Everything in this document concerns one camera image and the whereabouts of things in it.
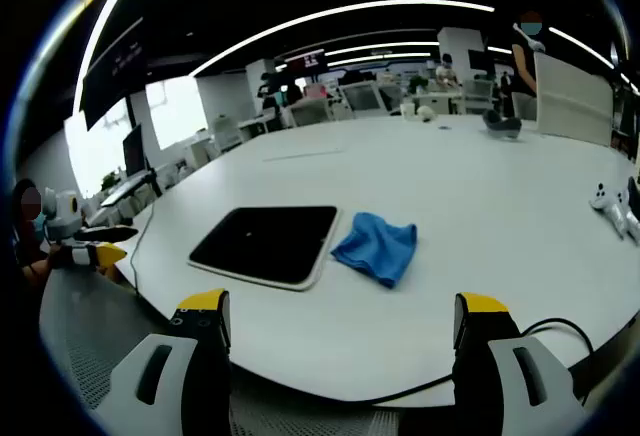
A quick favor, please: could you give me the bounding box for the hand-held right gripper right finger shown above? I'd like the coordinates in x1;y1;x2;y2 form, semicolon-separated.
452;291;590;436

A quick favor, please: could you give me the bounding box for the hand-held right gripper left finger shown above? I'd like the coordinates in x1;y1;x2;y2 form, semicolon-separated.
94;288;234;436

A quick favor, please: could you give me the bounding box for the blue cleaning cloth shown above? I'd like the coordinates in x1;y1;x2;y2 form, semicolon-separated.
330;211;419;290

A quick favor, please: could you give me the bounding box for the black monitor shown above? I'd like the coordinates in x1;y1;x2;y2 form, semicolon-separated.
121;122;164;198

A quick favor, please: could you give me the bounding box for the dark hanging screen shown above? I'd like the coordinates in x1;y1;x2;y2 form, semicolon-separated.
78;15;150;131

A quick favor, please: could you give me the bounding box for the white game controller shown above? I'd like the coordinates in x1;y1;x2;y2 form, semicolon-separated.
588;182;640;246

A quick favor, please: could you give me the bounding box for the dark grey object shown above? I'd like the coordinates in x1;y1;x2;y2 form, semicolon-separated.
481;109;524;140

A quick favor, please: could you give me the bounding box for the long ceiling light strip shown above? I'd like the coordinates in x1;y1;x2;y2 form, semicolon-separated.
191;0;496;78

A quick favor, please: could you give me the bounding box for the long black table cable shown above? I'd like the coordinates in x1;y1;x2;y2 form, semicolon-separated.
130;199;155;298

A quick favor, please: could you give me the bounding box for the black cable at table edge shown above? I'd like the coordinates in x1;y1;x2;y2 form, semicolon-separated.
369;317;596;407

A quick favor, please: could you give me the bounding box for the red wall screen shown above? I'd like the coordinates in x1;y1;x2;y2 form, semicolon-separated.
284;49;329;76

